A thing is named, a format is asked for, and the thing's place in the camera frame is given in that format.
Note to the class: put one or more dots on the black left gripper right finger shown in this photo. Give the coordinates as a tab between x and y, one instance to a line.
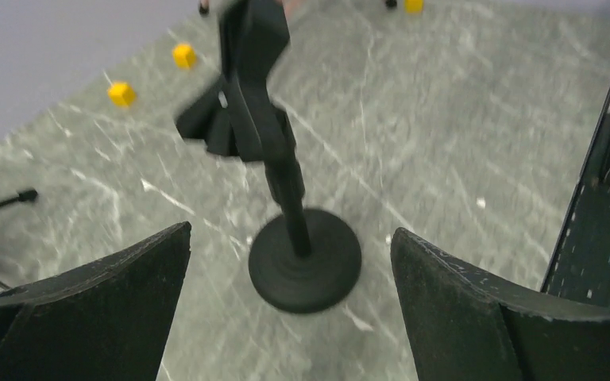
465	323

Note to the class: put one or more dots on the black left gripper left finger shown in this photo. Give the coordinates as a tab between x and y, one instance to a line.
105	320

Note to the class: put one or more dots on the black round-base holder stand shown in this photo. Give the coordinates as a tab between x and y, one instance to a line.
305	260

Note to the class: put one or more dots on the yellow cube behind stand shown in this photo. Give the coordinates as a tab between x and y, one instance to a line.
184	56

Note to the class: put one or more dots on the pink music stand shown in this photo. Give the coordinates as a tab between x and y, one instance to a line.
288	6

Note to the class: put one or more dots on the yellow cube right side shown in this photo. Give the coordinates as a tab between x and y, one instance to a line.
413	6

